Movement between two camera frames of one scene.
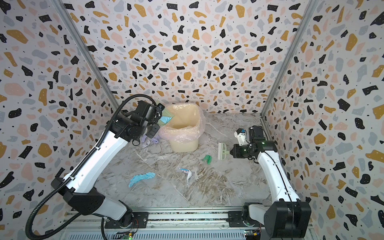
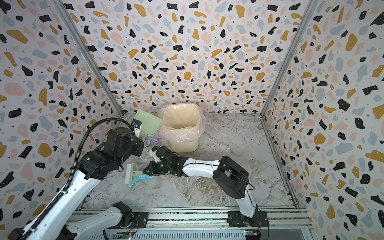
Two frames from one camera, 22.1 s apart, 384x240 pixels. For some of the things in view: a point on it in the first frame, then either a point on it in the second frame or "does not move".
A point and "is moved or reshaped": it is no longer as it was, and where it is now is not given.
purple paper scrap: (155, 139) does not move
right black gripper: (233, 150) → (151, 168)
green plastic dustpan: (164, 114) is moved or reshaped
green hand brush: (222, 151) → (131, 170)
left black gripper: (157, 129) → (140, 147)
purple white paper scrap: (146, 142) does not move
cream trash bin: (183, 129) does not move
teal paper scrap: (137, 177) does not move
